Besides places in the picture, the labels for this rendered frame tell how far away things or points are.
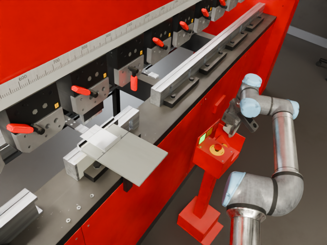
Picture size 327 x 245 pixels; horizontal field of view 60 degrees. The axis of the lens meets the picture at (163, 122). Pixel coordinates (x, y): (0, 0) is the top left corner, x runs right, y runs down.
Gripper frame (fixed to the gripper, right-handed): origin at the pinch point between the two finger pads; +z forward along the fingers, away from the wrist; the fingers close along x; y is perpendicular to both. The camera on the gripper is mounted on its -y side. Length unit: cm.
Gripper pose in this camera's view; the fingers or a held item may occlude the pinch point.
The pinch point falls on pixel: (231, 136)
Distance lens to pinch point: 145.3
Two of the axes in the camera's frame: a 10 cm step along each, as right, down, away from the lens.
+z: -1.4, 6.9, 7.1
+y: -7.5, -5.4, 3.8
